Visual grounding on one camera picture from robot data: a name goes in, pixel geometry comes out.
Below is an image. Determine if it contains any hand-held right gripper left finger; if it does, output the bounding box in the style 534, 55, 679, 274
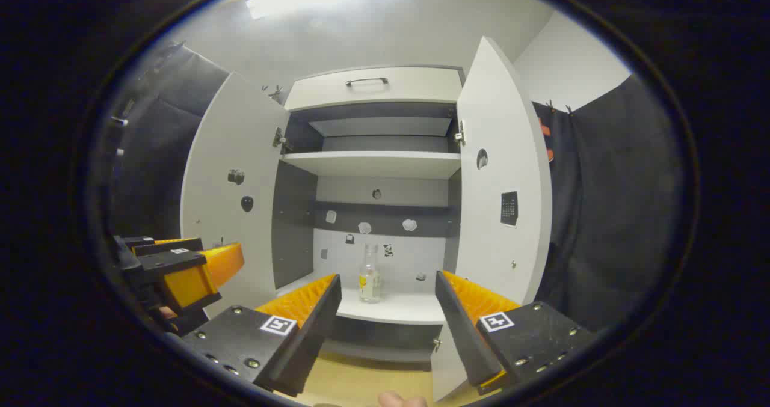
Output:
180, 273, 342, 397

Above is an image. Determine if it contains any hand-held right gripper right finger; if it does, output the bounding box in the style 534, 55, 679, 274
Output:
434, 270, 596, 396

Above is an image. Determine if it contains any clear glass bottle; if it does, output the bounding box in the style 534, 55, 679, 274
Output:
359, 243, 382, 304

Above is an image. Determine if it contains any white cabinet door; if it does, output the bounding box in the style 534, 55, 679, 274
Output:
431, 36, 553, 403
180, 72, 291, 320

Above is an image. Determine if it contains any white cabinet shelf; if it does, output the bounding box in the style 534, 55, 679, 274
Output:
282, 151, 461, 179

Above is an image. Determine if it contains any white cabinet drawer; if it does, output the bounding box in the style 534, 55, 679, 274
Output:
284, 66, 464, 112

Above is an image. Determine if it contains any black backdrop cloth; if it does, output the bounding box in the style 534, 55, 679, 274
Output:
111, 40, 683, 332

